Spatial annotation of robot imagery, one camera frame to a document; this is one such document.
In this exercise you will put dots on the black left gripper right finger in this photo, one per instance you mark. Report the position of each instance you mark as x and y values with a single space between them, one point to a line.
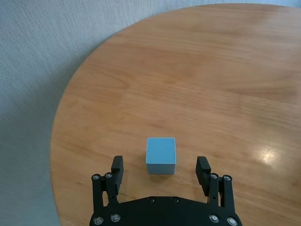
203 176

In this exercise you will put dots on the light blue cube block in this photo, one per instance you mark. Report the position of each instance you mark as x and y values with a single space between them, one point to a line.
161 150

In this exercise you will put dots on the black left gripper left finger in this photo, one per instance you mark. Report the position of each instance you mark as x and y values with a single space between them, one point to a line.
116 174

